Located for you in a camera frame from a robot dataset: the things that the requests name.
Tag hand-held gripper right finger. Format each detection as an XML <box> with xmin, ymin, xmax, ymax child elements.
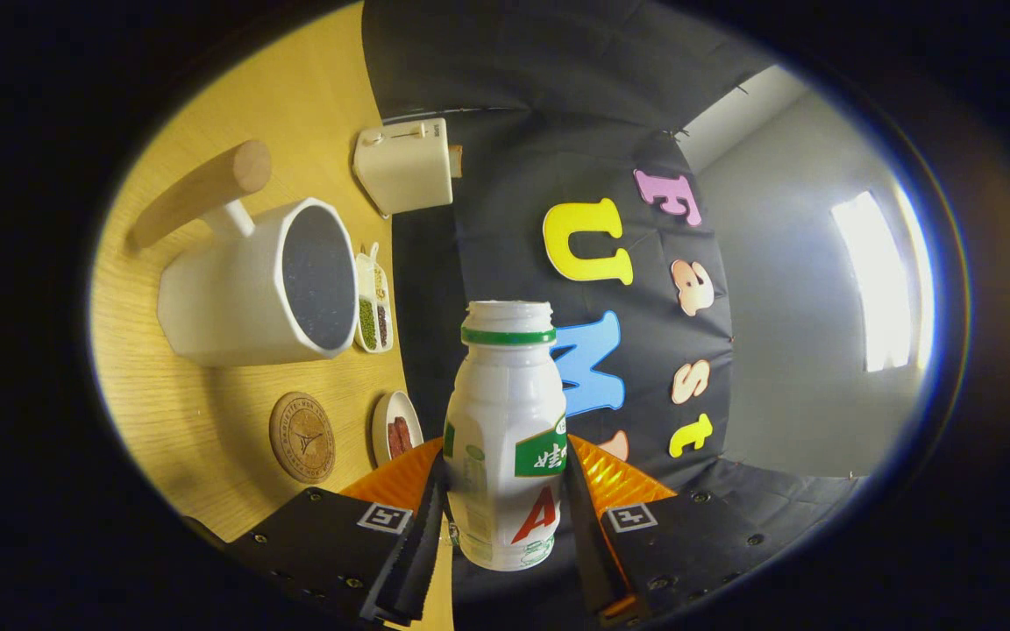
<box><xmin>563</xmin><ymin>434</ymin><xmax>822</xmax><ymax>627</ymax></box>

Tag white divided dish with beans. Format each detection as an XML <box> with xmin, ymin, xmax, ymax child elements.
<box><xmin>354</xmin><ymin>244</ymin><xmax>395</xmax><ymax>354</ymax></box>

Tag round cork coaster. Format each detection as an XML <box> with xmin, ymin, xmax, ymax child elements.
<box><xmin>269</xmin><ymin>392</ymin><xmax>337</xmax><ymax>485</ymax></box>

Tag cream toaster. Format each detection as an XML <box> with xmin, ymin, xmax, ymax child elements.
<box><xmin>352</xmin><ymin>118</ymin><xmax>454</xmax><ymax>217</ymax></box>

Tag wooden table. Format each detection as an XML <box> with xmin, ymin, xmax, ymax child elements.
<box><xmin>89</xmin><ymin>0</ymin><xmax>458</xmax><ymax>631</ymax></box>

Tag round white plate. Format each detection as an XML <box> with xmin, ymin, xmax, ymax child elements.
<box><xmin>371</xmin><ymin>391</ymin><xmax>424</xmax><ymax>468</ymax></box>

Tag ceiling light panel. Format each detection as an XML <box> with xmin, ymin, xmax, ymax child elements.
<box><xmin>831</xmin><ymin>191</ymin><xmax>935</xmax><ymax>373</ymax></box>

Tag black backdrop cloth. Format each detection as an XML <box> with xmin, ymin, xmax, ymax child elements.
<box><xmin>362</xmin><ymin>0</ymin><xmax>874</xmax><ymax>606</ymax></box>

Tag white cup with wooden handle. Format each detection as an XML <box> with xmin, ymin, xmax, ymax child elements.
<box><xmin>128</xmin><ymin>138</ymin><xmax>360</xmax><ymax>368</ymax></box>

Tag white juice bottle green band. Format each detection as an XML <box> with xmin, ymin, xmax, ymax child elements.
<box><xmin>442</xmin><ymin>300</ymin><xmax>569</xmax><ymax>572</ymax></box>

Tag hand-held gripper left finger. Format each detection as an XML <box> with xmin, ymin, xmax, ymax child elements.
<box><xmin>223</xmin><ymin>436</ymin><xmax>451</xmax><ymax>627</ymax></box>

